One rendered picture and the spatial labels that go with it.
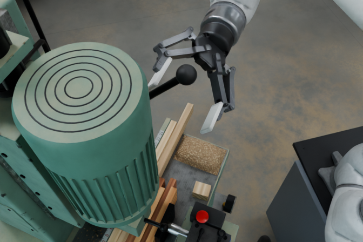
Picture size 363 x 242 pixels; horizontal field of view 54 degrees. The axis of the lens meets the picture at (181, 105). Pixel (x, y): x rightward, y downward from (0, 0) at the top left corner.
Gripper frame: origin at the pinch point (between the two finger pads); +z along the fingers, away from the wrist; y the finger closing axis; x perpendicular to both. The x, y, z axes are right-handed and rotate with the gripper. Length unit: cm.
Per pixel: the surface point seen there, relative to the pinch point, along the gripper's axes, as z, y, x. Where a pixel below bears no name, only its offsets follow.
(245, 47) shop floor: -152, -70, -114
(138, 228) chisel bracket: 17.0, -14.1, -23.9
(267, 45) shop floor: -161, -81, -105
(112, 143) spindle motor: 18.9, 10.7, 12.3
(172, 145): -11.0, -17.6, -35.2
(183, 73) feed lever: 1.2, 6.0, 9.1
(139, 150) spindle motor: 15.7, 5.7, 7.9
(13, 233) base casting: 27, 1, -67
